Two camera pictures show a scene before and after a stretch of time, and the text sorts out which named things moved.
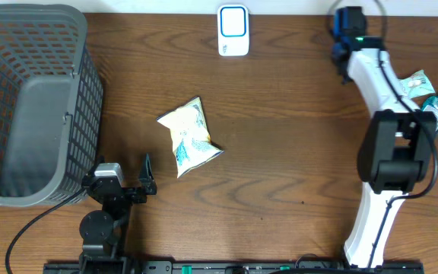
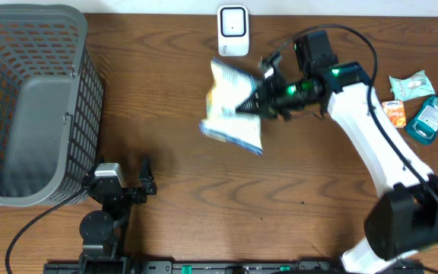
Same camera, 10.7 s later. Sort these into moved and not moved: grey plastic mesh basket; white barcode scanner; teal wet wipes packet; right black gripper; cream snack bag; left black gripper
Moved: right black gripper; cream snack bag
Not moved: left black gripper; grey plastic mesh basket; teal wet wipes packet; white barcode scanner
